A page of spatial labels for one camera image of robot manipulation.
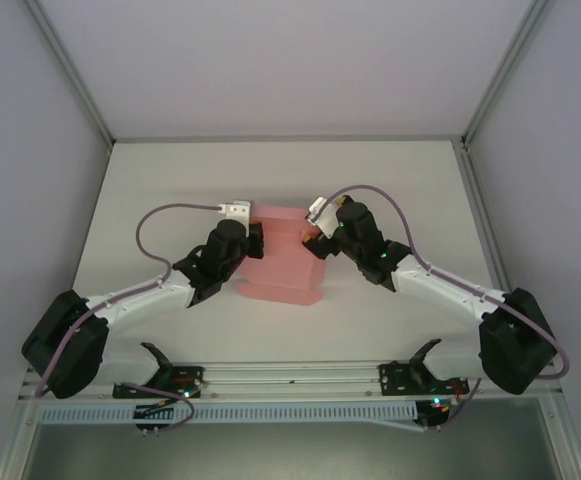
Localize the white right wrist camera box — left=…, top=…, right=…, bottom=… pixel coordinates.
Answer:
left=305, top=196, right=344, bottom=238

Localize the aluminium mounting rail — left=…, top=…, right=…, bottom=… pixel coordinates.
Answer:
left=19, top=362, right=564, bottom=402

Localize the grey metal sheet panel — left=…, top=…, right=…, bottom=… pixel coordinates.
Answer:
left=19, top=397, right=581, bottom=480

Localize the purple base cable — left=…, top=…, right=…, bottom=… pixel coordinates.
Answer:
left=437, top=375, right=485, bottom=431
left=119, top=382, right=197, bottom=432

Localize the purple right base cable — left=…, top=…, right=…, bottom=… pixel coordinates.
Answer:
left=437, top=375, right=485, bottom=431

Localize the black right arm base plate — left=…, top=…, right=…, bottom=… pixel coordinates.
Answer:
left=378, top=360, right=471, bottom=399

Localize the slotted grey cable duct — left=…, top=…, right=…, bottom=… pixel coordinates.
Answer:
left=37, top=402, right=419, bottom=426

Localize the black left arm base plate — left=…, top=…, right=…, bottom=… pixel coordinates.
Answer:
left=113, top=364, right=206, bottom=400

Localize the pink paper box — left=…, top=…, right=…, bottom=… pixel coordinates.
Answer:
left=233, top=202, right=327, bottom=307

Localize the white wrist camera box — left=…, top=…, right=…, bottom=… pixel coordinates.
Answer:
left=218, top=199, right=252, bottom=224
left=305, top=196, right=344, bottom=238

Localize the aluminium side rail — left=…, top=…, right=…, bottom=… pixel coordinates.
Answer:
left=459, top=142, right=515, bottom=296

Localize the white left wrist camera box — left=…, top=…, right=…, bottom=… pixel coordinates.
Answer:
left=218, top=199, right=252, bottom=224

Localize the aluminium frame post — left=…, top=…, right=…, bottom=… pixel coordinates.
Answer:
left=27, top=0, right=116, bottom=147
left=462, top=0, right=551, bottom=147

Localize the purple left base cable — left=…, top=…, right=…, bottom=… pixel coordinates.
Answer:
left=119, top=382, right=197, bottom=432

